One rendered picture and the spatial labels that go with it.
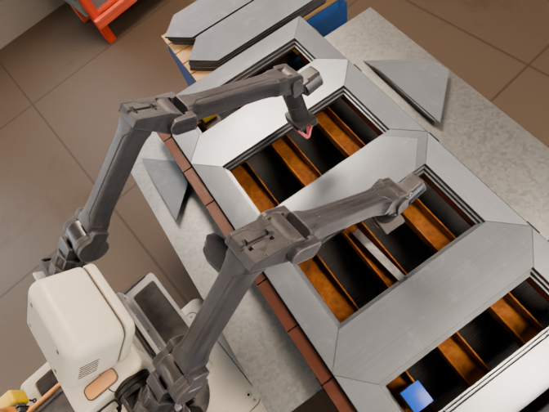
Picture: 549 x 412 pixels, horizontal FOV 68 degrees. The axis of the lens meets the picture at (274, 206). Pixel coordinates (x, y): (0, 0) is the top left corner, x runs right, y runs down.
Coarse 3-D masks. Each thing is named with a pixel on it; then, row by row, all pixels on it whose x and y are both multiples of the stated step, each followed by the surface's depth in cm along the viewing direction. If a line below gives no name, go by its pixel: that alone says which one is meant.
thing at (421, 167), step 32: (256, 64) 170; (352, 96) 156; (288, 128) 157; (384, 128) 148; (448, 192) 134; (480, 224) 127; (512, 288) 120; (544, 288) 118; (384, 384) 115; (480, 384) 110
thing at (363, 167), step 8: (360, 152) 144; (344, 160) 144; (352, 160) 143; (360, 160) 142; (368, 160) 142; (352, 168) 142; (360, 168) 141; (368, 168) 141; (376, 168) 140; (360, 176) 140; (368, 176) 140; (376, 176) 139; (384, 176) 138; (368, 184) 138
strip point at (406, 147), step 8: (384, 136) 145; (392, 144) 143; (400, 144) 142; (408, 144) 142; (416, 144) 141; (400, 152) 141; (408, 152) 140; (416, 152) 140; (408, 160) 139; (416, 160) 139
